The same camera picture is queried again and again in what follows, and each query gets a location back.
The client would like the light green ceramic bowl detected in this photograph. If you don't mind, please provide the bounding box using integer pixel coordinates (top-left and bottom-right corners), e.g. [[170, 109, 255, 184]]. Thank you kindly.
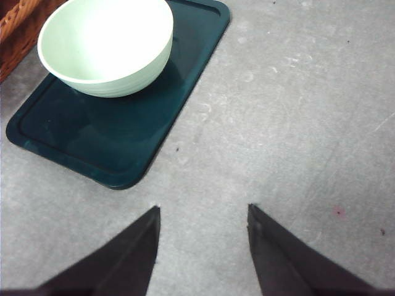
[[38, 0, 174, 98]]

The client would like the dark teal rectangular tray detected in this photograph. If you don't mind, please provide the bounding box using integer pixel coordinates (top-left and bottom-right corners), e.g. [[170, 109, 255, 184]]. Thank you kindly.
[[6, 0, 230, 191]]

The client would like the brown wicker basket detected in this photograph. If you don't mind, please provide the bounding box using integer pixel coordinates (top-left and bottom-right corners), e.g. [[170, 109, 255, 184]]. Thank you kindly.
[[0, 0, 69, 83]]

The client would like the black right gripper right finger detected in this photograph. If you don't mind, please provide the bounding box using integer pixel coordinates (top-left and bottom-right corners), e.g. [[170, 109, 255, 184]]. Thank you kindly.
[[247, 203, 395, 296]]

